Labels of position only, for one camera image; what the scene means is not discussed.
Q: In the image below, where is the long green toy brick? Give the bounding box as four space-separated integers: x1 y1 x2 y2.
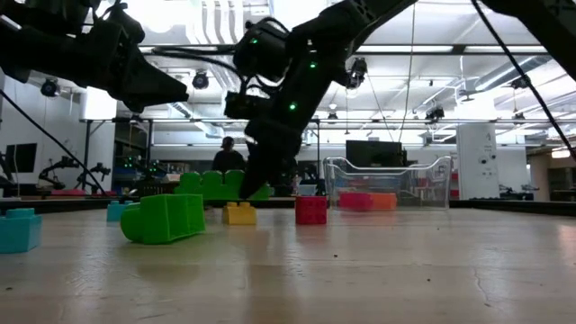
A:
174 169 275 202

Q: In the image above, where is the clear plastic bin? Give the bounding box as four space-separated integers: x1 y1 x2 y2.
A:
322 155 454 212

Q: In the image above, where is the red stepped toy brick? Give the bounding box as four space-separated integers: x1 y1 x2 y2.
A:
338 192 373 212

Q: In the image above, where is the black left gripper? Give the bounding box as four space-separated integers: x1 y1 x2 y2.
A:
85 3 191 114

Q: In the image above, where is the small red toy brick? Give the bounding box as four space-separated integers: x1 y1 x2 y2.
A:
294 195 329 226

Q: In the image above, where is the orange toy brick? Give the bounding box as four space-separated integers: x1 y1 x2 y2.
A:
369 192 399 212

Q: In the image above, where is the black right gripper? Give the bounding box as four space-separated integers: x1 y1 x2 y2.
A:
238 75 333 201

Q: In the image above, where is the yellow toy brick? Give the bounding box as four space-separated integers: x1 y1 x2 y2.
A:
221 201 258 226

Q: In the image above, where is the black monitor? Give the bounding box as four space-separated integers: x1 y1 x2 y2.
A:
345 139 404 168
4 142 39 175

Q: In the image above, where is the green stepped toy brick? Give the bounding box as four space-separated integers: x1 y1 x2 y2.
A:
120 193 207 246

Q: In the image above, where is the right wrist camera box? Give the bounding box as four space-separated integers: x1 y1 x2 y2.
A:
223 91 271 122

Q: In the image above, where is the white pillar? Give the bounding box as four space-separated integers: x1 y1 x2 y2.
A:
456 123 500 201

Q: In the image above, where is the small cyan toy brick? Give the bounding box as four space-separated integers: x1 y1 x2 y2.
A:
0 207 44 254
106 200 134 222

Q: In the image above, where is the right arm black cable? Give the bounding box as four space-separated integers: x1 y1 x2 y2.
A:
470 0 576 158

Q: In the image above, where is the person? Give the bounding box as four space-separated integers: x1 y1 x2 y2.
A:
211 136 248 175

